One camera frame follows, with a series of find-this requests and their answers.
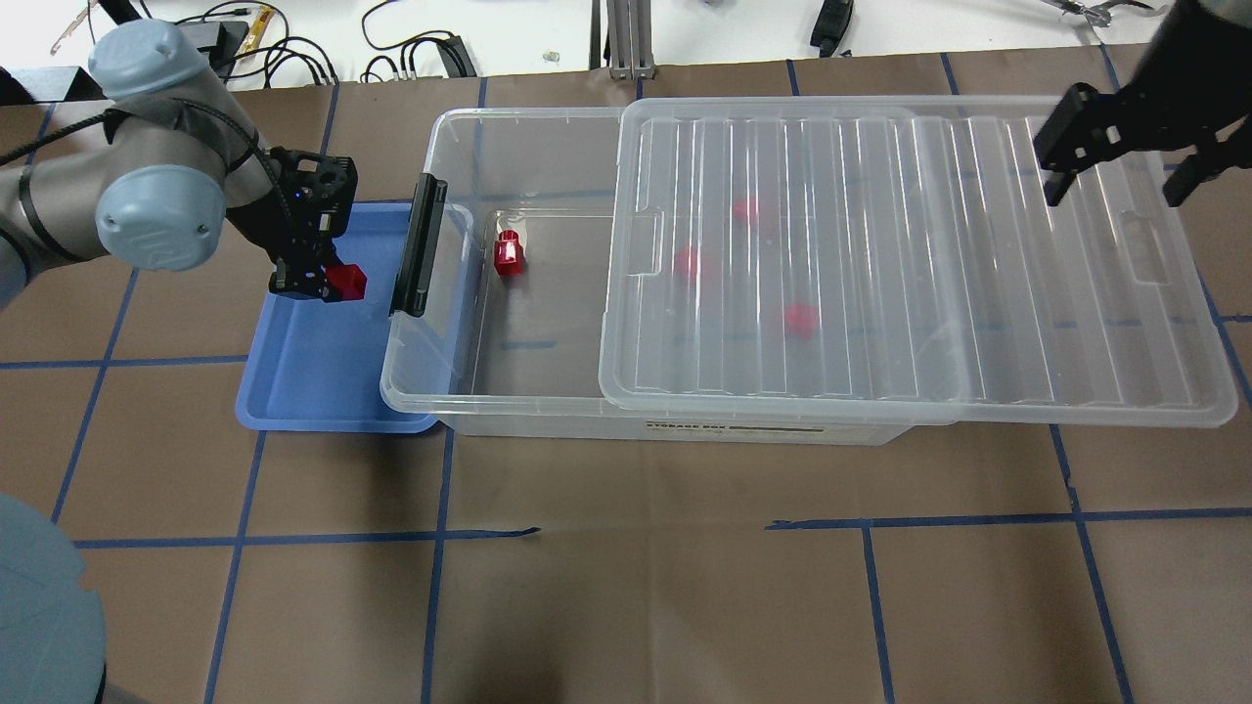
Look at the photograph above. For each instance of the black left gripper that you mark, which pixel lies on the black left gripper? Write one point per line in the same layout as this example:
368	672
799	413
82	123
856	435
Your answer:
262	221

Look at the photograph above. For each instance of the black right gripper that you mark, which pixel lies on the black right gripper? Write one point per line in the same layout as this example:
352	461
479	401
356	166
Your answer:
1185	70

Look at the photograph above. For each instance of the red block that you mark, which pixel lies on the red block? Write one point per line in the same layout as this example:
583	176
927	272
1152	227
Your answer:
753	213
509	258
800	320
345	282
688	266

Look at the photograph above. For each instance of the clear plastic box lid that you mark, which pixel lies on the clear plastic box lid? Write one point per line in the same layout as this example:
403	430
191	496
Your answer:
948	290

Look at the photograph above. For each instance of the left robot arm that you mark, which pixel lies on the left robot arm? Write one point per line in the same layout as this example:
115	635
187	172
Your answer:
154	178

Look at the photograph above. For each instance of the blue plastic tray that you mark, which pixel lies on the blue plastic tray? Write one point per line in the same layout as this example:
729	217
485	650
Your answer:
314	366

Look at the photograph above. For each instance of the clear plastic storage box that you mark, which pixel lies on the clear plastic storage box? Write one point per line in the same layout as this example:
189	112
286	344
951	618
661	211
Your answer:
520	356

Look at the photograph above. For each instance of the black power adapter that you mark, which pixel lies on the black power adapter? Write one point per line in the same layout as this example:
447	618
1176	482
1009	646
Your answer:
219	42

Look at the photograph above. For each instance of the black device on bench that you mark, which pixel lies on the black device on bench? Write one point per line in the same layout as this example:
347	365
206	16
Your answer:
830	26

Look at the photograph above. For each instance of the black box latch handle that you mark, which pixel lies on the black box latch handle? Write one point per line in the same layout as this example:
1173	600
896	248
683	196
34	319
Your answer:
413	279

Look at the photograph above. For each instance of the aluminium frame post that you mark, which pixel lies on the aluminium frame post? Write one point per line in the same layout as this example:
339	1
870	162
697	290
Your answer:
629	40

